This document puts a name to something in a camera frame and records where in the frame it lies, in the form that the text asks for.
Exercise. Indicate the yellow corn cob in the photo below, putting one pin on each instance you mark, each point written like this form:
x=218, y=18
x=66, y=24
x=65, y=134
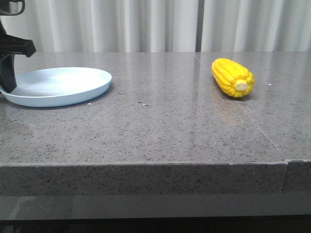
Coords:
x=233, y=78

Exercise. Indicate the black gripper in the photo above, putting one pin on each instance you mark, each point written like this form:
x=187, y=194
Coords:
x=9, y=47

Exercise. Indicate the light blue round plate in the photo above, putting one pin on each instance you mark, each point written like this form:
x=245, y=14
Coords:
x=56, y=87

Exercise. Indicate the white pleated curtain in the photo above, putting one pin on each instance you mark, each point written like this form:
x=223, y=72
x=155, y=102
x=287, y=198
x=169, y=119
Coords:
x=164, y=25

